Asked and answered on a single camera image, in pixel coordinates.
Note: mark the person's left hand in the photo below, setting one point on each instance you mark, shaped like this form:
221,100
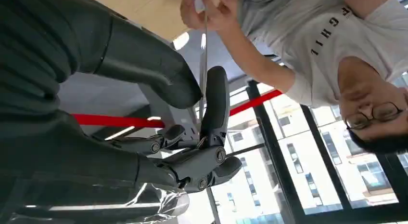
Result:
220,12

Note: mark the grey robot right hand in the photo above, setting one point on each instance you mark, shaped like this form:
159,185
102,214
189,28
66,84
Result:
159,75

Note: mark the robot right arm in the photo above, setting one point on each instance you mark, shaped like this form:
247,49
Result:
35,40

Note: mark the ceiling light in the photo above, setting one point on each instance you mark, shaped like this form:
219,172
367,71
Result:
181,40

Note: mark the red bar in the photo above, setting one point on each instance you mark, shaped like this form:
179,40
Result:
121,121

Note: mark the person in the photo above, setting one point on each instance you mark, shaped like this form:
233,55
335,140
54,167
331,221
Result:
318,34

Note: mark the clear plastic wrap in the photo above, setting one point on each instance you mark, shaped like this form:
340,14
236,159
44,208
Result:
165,205

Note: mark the black glasses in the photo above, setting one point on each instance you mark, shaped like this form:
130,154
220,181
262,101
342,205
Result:
382,112

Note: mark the black window frame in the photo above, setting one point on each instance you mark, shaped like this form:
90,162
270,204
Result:
280,165

